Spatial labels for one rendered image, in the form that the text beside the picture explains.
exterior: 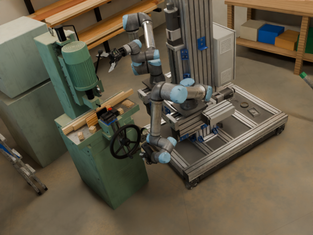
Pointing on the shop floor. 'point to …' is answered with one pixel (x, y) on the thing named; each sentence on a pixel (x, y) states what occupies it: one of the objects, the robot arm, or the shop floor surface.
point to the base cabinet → (111, 171)
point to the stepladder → (11, 154)
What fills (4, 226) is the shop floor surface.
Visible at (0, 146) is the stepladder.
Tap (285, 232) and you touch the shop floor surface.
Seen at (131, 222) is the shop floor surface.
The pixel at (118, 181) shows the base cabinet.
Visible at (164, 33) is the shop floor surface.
